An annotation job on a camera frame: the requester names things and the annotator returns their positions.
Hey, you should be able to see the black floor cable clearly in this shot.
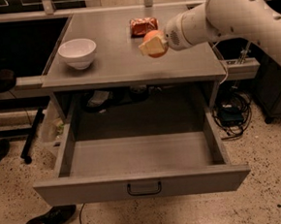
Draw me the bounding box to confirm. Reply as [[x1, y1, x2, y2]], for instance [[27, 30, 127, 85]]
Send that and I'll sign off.
[[77, 202, 100, 224]]

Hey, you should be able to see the grey metal cabinet table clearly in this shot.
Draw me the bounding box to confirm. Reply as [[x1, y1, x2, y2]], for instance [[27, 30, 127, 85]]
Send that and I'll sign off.
[[36, 2, 231, 125]]

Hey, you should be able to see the crushed red soda can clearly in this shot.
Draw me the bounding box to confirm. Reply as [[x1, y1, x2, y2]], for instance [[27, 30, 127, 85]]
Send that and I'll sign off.
[[130, 16, 158, 38]]

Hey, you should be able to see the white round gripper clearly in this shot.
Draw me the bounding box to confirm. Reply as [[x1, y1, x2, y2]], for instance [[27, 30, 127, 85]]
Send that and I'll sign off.
[[139, 14, 192, 56]]

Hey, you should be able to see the black shoe near drawer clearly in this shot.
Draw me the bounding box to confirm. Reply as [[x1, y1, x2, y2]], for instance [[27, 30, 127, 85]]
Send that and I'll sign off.
[[26, 205, 77, 224]]

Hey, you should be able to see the orange fruit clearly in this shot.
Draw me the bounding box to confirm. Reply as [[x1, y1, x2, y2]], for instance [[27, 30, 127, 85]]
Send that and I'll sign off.
[[140, 30, 168, 58]]

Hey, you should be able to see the grey open top drawer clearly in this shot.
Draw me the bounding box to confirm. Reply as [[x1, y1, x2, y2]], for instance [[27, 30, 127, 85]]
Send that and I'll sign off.
[[34, 84, 250, 206]]

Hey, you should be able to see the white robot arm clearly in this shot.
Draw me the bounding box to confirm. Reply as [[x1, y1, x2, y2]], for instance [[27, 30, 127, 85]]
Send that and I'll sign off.
[[140, 0, 281, 66]]

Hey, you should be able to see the black drawer handle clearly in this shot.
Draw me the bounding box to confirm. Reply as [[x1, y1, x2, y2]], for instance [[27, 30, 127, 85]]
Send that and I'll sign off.
[[127, 181, 162, 197]]

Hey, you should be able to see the white ceramic bowl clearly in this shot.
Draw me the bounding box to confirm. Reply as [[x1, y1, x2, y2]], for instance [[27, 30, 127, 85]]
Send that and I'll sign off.
[[58, 38, 97, 70]]

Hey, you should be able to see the white power cord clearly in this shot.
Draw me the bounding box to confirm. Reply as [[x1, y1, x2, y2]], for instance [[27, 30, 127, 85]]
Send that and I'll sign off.
[[212, 40, 232, 85]]

